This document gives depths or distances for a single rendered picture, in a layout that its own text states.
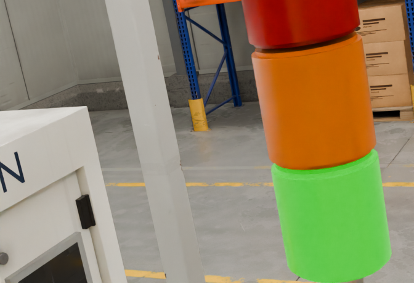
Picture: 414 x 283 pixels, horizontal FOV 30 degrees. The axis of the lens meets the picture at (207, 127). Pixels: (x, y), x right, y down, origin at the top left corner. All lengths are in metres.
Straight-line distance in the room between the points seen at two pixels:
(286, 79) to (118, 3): 2.59
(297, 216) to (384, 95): 8.15
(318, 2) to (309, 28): 0.01
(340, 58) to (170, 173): 2.70
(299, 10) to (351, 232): 0.10
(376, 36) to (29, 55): 5.21
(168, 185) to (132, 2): 0.72
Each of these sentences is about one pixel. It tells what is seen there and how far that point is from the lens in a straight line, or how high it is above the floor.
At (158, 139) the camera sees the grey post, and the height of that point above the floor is 1.59.
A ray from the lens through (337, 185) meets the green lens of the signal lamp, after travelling 0.34.
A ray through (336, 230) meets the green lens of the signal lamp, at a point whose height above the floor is 2.19.
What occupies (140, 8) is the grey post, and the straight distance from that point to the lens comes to 2.92.
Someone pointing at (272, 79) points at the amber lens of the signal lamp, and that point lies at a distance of 0.34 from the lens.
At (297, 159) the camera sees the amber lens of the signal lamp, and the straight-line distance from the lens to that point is 0.34.
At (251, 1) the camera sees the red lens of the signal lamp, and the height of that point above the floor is 2.29.
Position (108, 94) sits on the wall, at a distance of 11.63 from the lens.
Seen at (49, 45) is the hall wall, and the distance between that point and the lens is 11.71.
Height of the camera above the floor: 2.33
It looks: 14 degrees down
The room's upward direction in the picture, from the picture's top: 11 degrees counter-clockwise
